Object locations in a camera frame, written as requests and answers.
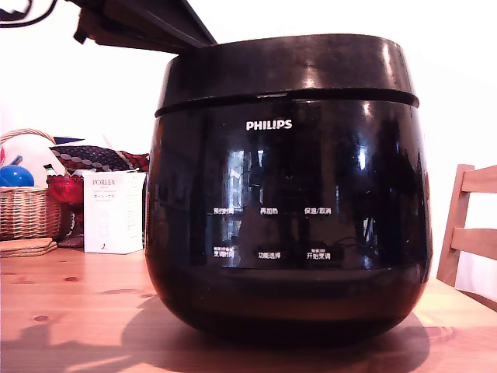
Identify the black Philips rice cooker body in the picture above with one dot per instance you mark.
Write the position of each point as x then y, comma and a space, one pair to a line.
287, 175

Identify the dark patterned cloth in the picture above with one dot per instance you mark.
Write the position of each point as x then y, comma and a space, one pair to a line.
93, 157

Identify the white round object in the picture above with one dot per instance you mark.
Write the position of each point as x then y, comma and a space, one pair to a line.
29, 153

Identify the red glass bowl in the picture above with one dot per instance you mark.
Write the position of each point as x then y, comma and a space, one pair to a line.
66, 190

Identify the blue ball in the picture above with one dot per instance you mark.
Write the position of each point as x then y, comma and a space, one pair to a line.
15, 176

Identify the white Porlex box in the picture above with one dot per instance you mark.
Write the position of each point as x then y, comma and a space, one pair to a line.
112, 221

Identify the woven wicker basket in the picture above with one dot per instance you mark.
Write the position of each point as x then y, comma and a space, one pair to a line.
23, 213

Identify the stack of cork coasters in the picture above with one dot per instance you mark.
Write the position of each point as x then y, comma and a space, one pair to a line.
23, 247

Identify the wooden chair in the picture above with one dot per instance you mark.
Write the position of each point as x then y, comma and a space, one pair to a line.
456, 217

